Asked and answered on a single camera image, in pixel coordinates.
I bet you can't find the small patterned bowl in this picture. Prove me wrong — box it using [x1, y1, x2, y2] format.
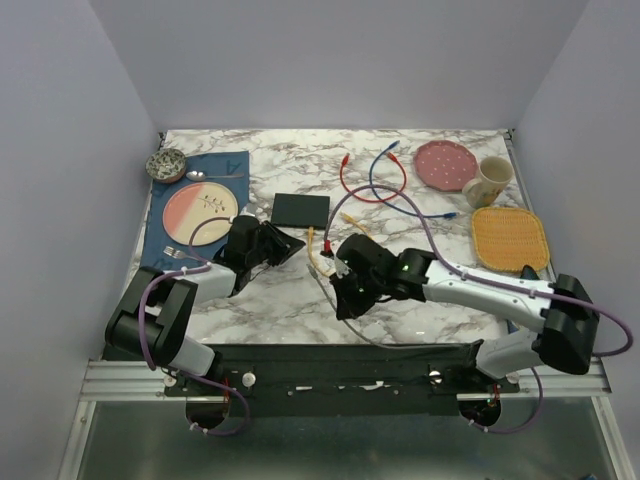
[145, 148, 187, 184]

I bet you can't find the yellow woven mat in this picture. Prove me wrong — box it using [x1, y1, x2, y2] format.
[471, 207, 550, 273]

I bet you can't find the pink and cream plate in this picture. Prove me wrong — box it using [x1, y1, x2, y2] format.
[162, 182, 239, 246]

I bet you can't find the dark grey network switch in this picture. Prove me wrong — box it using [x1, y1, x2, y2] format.
[271, 193, 330, 230]

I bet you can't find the blue star shaped dish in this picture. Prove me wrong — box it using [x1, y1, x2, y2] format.
[506, 265, 540, 334]

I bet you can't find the silver fork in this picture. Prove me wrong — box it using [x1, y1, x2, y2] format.
[163, 246, 198, 261]

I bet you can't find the silver spoon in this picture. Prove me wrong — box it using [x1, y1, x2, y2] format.
[186, 171, 244, 182]

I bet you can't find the pink dotted plate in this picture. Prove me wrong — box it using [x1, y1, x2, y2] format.
[413, 140, 478, 193]

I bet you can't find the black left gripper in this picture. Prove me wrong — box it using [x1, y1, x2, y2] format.
[247, 219, 306, 268]

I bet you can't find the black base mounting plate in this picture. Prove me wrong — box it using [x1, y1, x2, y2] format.
[102, 341, 586, 418]

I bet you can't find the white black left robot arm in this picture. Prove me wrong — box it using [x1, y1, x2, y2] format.
[105, 215, 306, 395]

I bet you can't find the yellow ethernet cable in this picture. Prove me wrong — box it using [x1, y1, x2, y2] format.
[307, 211, 376, 277]

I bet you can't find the grey ethernet cable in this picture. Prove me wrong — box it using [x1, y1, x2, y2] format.
[307, 264, 476, 350]

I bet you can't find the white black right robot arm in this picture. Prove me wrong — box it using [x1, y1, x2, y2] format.
[330, 234, 600, 392]

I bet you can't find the blue ethernet cable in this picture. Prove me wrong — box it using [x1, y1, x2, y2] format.
[368, 141, 460, 220]

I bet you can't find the cream ceramic mug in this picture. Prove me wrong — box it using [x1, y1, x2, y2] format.
[462, 156, 514, 209]

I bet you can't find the aluminium rail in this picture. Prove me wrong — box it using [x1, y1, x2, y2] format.
[60, 362, 620, 479]

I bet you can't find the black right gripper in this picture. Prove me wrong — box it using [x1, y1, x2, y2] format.
[329, 267, 384, 320]

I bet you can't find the red ethernet cable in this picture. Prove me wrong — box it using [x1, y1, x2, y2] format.
[339, 151, 407, 202]

